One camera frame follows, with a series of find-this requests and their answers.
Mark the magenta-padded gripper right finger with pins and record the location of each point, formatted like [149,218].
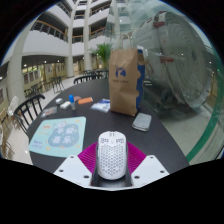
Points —
[148,168]

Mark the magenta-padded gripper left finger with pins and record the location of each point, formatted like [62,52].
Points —
[75,168]

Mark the white perforated computer mouse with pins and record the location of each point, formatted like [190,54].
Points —
[112,155]

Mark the light teal printed mouse pad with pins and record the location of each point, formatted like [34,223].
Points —
[60,136]

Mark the clear flat packet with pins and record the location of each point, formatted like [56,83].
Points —
[49,111]

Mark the small white block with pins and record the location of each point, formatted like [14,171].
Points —
[59,100]
[65,105]

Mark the small blue-capped bottle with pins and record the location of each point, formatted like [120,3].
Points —
[72,101]

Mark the clear plastic bag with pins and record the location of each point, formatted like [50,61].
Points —
[101,106]

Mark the flat orange item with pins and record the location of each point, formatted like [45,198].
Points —
[85,100]

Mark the black slatted chair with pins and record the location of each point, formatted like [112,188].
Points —
[28,106]
[87,78]

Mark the group of dark chairs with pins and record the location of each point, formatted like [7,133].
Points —
[46,85]

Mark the tall blue box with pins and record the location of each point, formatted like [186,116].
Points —
[141,80]

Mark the brown paper bag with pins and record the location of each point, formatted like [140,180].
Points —
[123,83]

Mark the white lattice chair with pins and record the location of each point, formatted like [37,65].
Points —
[13,104]

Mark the green potted palm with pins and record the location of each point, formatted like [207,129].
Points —
[102,53]

